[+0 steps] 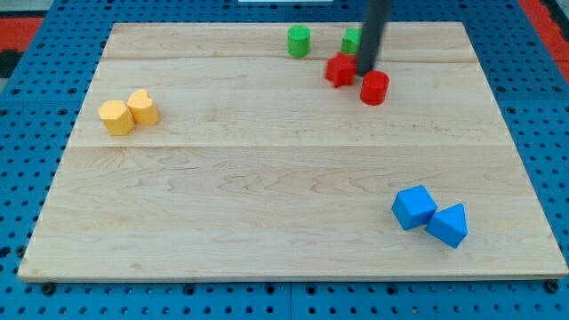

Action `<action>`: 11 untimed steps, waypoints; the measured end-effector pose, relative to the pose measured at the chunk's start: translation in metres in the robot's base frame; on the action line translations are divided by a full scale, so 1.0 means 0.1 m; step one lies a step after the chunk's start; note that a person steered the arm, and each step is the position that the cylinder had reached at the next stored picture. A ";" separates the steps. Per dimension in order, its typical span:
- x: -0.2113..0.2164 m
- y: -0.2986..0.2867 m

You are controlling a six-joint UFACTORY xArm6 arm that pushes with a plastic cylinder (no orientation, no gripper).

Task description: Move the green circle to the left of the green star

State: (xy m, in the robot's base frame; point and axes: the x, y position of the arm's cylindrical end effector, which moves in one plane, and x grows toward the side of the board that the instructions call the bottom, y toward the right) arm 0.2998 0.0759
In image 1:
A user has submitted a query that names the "red star block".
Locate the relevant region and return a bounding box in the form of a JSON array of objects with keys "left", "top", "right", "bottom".
[{"left": 325, "top": 52, "right": 357, "bottom": 88}]

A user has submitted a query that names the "green star block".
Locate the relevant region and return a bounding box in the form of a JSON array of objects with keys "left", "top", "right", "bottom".
[{"left": 341, "top": 28, "right": 362, "bottom": 55}]

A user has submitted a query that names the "light wooden board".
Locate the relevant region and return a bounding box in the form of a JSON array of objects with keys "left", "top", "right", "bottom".
[{"left": 19, "top": 22, "right": 568, "bottom": 283}]

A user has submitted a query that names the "red cylinder block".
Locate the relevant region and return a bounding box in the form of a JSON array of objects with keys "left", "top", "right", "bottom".
[{"left": 360, "top": 70, "right": 390, "bottom": 106}]

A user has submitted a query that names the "green cylinder block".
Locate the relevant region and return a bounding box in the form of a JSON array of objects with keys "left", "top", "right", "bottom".
[{"left": 287, "top": 25, "right": 311, "bottom": 58}]

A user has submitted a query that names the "blue cube block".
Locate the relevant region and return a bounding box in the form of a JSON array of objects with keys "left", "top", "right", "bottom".
[{"left": 391, "top": 185, "right": 437, "bottom": 230}]

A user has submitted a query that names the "yellow heart block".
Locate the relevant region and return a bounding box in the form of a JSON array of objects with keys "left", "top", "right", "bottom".
[{"left": 127, "top": 89, "right": 160, "bottom": 125}]

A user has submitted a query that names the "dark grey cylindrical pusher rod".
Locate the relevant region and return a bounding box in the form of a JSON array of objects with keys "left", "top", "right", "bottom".
[{"left": 356, "top": 0, "right": 393, "bottom": 77}]

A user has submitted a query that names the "yellow hexagon block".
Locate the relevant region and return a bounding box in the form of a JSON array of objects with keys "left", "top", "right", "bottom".
[{"left": 98, "top": 100, "right": 134, "bottom": 136}]

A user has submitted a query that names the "blue triangular prism block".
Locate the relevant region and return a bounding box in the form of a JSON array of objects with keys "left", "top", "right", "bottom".
[{"left": 426, "top": 204, "right": 469, "bottom": 249}]

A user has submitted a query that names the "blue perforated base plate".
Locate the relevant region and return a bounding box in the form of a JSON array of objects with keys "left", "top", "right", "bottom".
[{"left": 1, "top": 1, "right": 568, "bottom": 319}]

